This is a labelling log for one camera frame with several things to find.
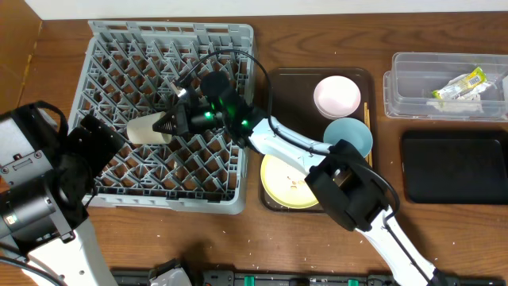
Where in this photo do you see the cream white cup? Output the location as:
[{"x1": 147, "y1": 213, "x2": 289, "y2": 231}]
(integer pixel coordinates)
[{"x1": 126, "y1": 112, "x2": 171, "y2": 145}]

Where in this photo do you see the light blue bowl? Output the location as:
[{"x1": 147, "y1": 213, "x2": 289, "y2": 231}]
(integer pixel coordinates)
[{"x1": 323, "y1": 118, "x2": 373, "y2": 157}]

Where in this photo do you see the yellow green snack wrapper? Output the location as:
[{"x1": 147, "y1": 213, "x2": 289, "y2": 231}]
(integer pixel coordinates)
[{"x1": 432, "y1": 67, "x2": 487, "y2": 100}]

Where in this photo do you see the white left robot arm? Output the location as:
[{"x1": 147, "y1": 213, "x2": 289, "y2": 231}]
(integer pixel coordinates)
[{"x1": 1, "y1": 101, "x2": 123, "y2": 285}]

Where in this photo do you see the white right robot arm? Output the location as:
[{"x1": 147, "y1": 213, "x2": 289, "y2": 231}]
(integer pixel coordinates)
[{"x1": 152, "y1": 71, "x2": 447, "y2": 285}]

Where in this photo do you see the clear plastic waste bin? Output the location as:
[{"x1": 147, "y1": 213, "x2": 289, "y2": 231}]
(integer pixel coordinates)
[{"x1": 383, "y1": 52, "x2": 507, "y2": 122}]

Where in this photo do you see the grey plastic dish rack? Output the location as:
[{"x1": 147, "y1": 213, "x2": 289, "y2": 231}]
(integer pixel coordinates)
[{"x1": 68, "y1": 21, "x2": 256, "y2": 215}]

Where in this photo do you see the dark brown serving tray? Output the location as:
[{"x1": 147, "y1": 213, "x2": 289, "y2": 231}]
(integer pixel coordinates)
[{"x1": 260, "y1": 67, "x2": 377, "y2": 214}]

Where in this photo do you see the yellow plate with crumbs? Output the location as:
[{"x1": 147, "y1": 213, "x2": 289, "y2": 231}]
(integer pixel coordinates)
[{"x1": 260, "y1": 155, "x2": 318, "y2": 209}]

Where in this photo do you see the pink bowl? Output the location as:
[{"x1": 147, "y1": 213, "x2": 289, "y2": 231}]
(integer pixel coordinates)
[{"x1": 313, "y1": 75, "x2": 361, "y2": 119}]

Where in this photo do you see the wooden chopstick left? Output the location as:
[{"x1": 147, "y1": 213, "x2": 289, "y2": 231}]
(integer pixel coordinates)
[{"x1": 364, "y1": 102, "x2": 369, "y2": 126}]

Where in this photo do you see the wooden chopstick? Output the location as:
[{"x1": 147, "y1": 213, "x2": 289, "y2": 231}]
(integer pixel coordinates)
[
  {"x1": 364, "y1": 102, "x2": 369, "y2": 126},
  {"x1": 368, "y1": 111, "x2": 374, "y2": 167}
]

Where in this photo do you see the wooden chopstick right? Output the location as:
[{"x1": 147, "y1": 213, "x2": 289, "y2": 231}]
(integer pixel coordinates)
[{"x1": 368, "y1": 111, "x2": 374, "y2": 167}]

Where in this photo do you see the black rectangular bin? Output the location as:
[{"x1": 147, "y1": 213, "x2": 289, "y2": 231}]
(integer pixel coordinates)
[{"x1": 401, "y1": 130, "x2": 507, "y2": 205}]

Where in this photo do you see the black equipment rail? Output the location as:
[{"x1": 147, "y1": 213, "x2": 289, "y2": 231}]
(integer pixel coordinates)
[{"x1": 110, "y1": 260, "x2": 505, "y2": 286}]

